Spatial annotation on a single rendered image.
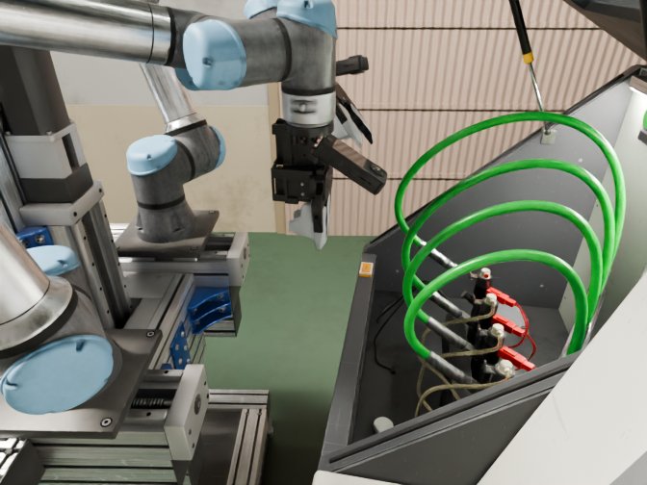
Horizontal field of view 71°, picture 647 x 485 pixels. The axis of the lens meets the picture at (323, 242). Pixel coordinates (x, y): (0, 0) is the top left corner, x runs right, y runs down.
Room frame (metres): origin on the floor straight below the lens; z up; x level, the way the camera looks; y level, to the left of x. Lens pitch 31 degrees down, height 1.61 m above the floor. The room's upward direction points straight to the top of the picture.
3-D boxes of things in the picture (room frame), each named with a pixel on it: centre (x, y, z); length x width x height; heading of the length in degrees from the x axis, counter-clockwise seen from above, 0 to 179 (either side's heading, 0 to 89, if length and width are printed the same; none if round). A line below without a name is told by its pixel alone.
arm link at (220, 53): (0.60, 0.11, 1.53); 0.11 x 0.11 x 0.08; 34
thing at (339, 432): (0.75, -0.07, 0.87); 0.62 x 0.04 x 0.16; 170
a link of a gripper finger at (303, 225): (0.63, 0.03, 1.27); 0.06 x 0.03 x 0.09; 80
